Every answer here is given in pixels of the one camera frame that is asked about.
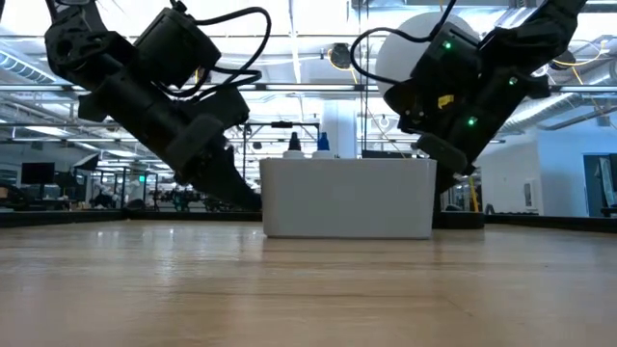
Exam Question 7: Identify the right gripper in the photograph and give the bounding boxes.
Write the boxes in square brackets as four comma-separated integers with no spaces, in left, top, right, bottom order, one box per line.
[384,65,551,195]

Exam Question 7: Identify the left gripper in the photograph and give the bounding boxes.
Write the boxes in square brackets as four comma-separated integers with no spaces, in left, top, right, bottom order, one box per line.
[77,71,263,212]

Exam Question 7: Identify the black Chefmaster colour bottle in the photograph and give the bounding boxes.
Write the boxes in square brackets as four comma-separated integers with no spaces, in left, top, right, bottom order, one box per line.
[282,132,307,160]

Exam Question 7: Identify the white plastic storage bin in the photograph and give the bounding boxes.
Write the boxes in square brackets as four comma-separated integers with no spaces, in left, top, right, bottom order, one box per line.
[259,157,438,240]

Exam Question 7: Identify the blue Chefmaster colour bottle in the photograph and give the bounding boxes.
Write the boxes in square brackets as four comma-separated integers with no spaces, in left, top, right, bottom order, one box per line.
[311,132,335,160]

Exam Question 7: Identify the white globe table lamp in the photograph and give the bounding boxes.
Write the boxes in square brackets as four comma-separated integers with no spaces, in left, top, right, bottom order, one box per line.
[374,12,486,230]

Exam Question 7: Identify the black tilted monitor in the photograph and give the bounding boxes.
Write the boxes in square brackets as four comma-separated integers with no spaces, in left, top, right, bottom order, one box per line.
[71,152,100,172]

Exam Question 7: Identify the black flat screen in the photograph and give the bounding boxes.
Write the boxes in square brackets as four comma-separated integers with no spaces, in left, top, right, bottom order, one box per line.
[20,161,56,185]

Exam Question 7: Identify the yellow hanging power cable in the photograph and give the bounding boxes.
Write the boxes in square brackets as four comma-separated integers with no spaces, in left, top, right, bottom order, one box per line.
[469,175,481,213]

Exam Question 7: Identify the black metal rack frame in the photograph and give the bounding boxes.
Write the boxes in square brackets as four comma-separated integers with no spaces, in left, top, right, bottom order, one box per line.
[242,120,322,163]

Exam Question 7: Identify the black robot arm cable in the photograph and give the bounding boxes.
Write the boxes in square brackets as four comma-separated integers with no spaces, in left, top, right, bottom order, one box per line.
[349,0,458,87]
[153,0,273,103]

